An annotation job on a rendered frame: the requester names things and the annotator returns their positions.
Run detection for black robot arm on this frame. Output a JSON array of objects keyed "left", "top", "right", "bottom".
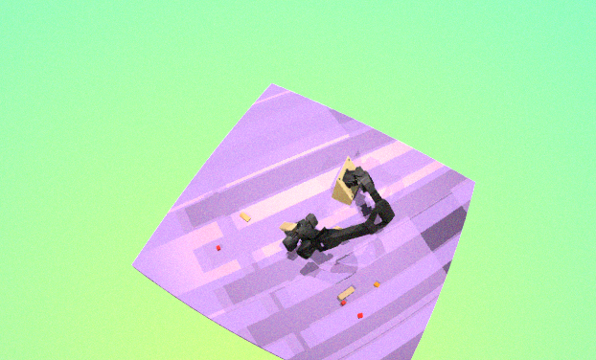
[{"left": 296, "top": 166, "right": 395, "bottom": 259}]

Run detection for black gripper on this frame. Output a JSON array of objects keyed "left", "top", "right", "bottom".
[{"left": 282, "top": 214, "right": 319, "bottom": 252}]

